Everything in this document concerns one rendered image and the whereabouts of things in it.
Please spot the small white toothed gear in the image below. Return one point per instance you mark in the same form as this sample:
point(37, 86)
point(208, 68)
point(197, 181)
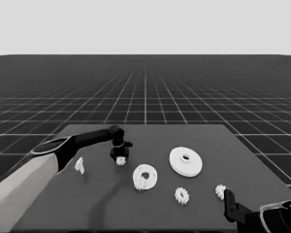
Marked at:
point(118, 161)
point(137, 185)
point(219, 191)
point(178, 196)

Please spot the large thick white disc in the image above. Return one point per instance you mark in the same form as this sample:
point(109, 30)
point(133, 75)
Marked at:
point(181, 168)

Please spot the white round carrier with pins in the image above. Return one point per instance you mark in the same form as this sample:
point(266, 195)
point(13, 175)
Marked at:
point(152, 171)

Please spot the small white T-shaped piece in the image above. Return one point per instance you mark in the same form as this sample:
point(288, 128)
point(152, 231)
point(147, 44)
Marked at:
point(80, 165)

